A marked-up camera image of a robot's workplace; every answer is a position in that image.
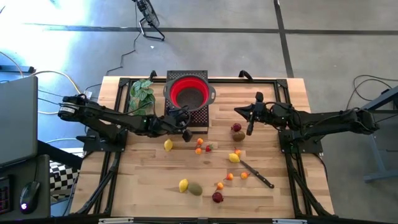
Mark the grey power adapter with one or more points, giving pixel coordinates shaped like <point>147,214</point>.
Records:
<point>87,94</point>

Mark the black-white checkered board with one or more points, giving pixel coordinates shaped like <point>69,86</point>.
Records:
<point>62,179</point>

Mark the black desk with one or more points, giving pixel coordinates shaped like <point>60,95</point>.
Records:
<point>45,174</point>

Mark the black keyboard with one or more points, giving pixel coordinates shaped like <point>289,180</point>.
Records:
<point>4,196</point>

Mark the green leafy potted plant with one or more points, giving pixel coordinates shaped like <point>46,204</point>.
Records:
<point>141,90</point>

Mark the green-brown kiwi fruit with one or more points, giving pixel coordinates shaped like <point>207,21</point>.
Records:
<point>195,188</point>

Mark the yellow lemon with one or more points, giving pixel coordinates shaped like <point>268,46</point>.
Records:
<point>234,158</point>
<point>183,185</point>
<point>168,145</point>

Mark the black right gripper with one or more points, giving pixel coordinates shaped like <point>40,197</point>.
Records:
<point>264,113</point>

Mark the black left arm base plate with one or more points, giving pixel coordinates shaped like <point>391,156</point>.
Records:
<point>93,144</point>

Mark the black aluminium table frame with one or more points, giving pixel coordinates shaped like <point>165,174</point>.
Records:
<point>248,81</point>

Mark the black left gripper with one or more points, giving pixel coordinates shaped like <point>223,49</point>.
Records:
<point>168,123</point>

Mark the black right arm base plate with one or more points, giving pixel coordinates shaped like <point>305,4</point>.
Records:
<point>311,146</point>

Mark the blue-grey metal desk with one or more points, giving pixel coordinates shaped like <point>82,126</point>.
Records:
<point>376,155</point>

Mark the dark red apple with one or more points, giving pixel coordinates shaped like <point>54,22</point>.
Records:
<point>236,127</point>
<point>217,197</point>

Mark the flat black bar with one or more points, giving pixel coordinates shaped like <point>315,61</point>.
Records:
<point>15,69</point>

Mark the black floor fan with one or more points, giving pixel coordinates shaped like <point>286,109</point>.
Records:
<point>149,14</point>

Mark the red strawberry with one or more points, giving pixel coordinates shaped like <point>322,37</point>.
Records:
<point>209,148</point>

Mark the black perforated metal stand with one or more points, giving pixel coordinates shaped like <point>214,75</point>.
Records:
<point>202,118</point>

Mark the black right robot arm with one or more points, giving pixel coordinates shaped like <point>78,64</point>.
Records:
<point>326,119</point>

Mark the black computer mouse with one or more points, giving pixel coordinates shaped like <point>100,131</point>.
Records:
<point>29,196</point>

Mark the brown kiwi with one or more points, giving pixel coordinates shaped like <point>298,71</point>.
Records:
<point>238,136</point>

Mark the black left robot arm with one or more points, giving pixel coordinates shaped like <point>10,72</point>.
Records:
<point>102,113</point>

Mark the red collapsible colander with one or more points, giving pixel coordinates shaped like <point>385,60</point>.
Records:
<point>186,84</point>

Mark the silver aluminium strut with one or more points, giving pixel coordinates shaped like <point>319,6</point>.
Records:
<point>289,221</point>
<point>116,221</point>

